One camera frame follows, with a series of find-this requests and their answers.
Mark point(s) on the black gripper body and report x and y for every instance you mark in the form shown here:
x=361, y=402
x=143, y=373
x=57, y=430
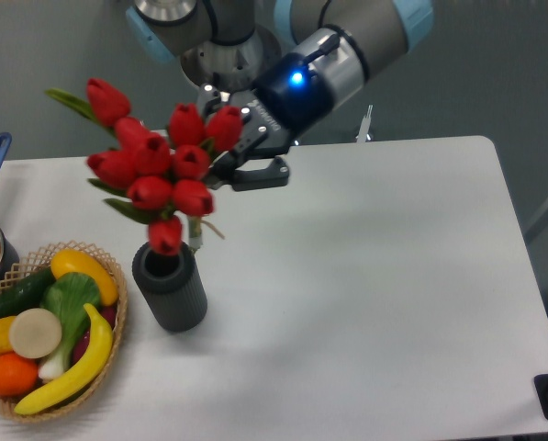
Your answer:
x=284, y=102

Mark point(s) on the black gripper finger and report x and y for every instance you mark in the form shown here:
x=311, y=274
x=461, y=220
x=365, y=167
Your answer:
x=210, y=100
x=225, y=171

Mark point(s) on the red tulip bouquet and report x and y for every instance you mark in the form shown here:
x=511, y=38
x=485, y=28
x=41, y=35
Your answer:
x=154, y=179

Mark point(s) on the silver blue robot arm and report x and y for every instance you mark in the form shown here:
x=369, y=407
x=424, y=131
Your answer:
x=380, y=31

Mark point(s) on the dark grey ribbed vase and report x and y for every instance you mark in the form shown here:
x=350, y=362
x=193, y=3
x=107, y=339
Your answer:
x=172, y=287

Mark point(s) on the red purple vegetable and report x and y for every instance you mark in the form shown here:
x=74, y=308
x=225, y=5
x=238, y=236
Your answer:
x=109, y=313

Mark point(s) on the green bok choy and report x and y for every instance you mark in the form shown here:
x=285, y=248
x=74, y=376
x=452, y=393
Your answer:
x=66, y=299

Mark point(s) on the woven wicker basket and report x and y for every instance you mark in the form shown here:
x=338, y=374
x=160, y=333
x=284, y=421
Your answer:
x=35, y=261

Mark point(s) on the dark green cucumber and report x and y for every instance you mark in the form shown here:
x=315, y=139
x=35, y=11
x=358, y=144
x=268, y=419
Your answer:
x=26, y=293

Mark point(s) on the beige round disc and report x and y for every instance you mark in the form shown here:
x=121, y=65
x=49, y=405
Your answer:
x=35, y=333

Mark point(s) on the yellow banana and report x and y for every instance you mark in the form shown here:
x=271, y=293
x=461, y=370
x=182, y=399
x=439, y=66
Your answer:
x=78, y=376

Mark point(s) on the orange fruit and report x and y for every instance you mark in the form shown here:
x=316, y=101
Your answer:
x=18, y=375

